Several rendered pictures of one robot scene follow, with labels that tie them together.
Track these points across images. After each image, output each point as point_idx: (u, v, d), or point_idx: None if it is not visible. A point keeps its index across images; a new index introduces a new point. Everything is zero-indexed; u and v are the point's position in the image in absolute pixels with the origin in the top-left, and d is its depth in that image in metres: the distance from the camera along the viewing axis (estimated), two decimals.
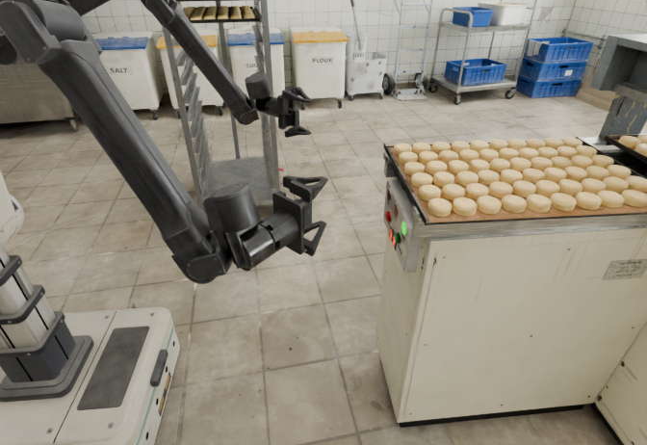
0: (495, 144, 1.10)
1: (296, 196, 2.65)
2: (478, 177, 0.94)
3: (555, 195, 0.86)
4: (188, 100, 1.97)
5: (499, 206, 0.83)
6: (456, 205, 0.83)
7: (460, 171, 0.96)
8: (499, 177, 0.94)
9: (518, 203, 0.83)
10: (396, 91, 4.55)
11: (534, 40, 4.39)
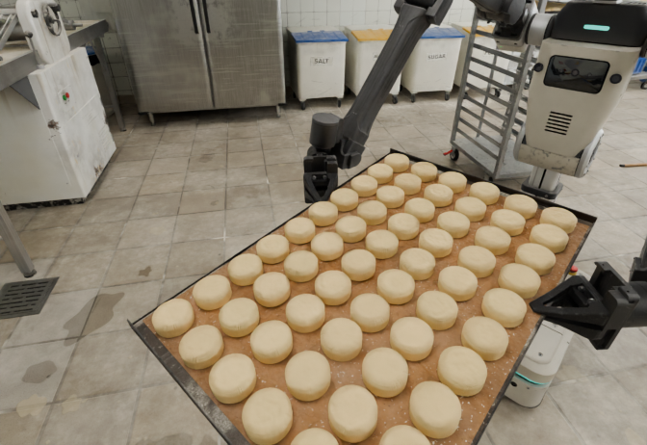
0: (479, 317, 0.47)
1: None
2: (408, 210, 0.65)
3: (310, 224, 0.63)
4: None
5: (351, 182, 0.73)
6: (382, 164, 0.78)
7: (433, 206, 0.65)
8: (389, 226, 0.62)
9: (337, 192, 0.70)
10: None
11: None
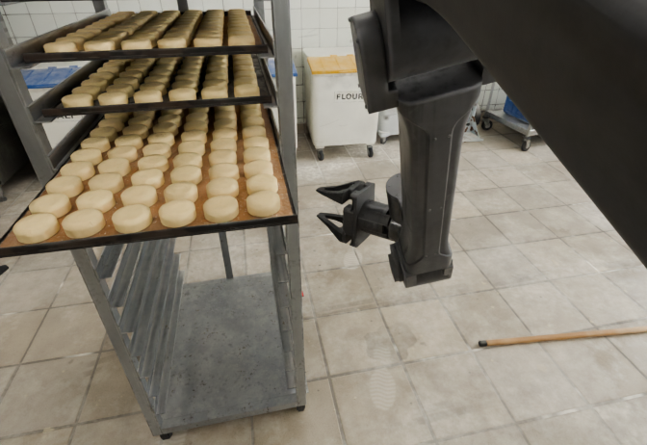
0: (99, 143, 0.75)
1: (325, 353, 1.57)
2: (192, 166, 0.67)
3: (247, 132, 0.80)
4: (111, 263, 0.89)
5: (269, 162, 0.68)
6: (268, 186, 0.60)
7: (172, 174, 0.63)
8: (195, 153, 0.71)
9: (265, 150, 0.72)
10: None
11: None
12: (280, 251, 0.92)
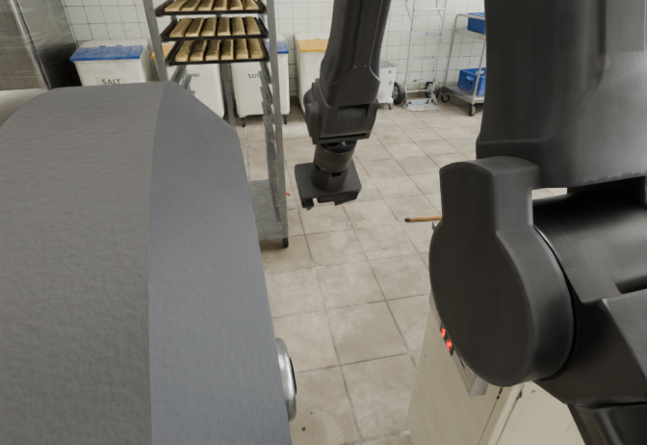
0: (190, 45, 1.80)
1: (303, 224, 2.40)
2: (229, 49, 1.72)
3: (250, 42, 1.85)
4: None
5: (259, 48, 1.73)
6: (258, 52, 1.66)
7: (222, 50, 1.69)
8: (230, 47, 1.77)
9: (258, 46, 1.77)
10: (406, 101, 4.30)
11: None
12: (271, 123, 1.75)
